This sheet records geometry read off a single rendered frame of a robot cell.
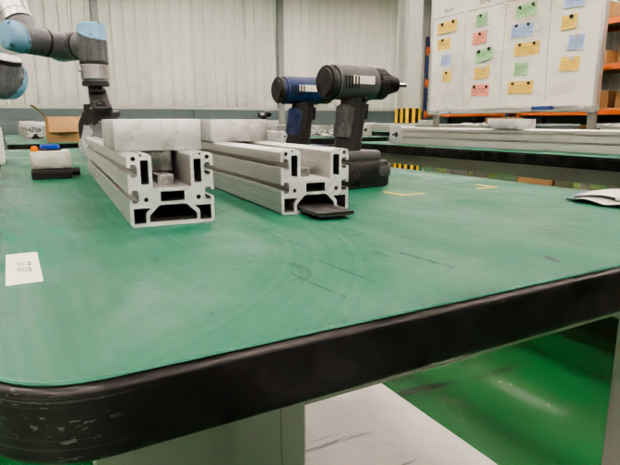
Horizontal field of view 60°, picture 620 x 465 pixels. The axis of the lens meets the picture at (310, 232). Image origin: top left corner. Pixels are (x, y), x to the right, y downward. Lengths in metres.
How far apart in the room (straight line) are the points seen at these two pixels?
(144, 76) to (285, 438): 12.32
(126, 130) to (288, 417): 0.42
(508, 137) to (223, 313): 2.15
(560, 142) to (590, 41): 1.57
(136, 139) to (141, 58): 11.99
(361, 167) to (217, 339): 0.70
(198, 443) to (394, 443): 0.86
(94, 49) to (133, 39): 11.13
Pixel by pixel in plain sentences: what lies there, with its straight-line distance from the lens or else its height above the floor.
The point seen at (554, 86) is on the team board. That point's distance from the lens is 3.90.
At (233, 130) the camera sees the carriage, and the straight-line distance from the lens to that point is 1.01.
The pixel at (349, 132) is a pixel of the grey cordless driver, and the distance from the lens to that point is 0.99.
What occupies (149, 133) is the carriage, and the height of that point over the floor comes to 0.89.
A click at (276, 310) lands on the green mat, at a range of 0.36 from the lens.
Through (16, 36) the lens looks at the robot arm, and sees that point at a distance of 1.61.
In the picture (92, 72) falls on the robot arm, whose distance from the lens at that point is 1.61.
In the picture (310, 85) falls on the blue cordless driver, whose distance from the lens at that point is 1.24.
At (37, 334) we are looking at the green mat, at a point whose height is 0.78.
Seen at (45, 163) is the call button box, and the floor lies 0.81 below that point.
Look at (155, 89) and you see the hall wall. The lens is 12.70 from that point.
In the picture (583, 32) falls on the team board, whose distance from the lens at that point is 3.83.
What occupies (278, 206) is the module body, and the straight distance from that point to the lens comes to 0.72.
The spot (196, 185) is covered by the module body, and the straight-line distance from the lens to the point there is 0.67.
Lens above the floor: 0.90
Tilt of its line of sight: 12 degrees down
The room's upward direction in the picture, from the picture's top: straight up
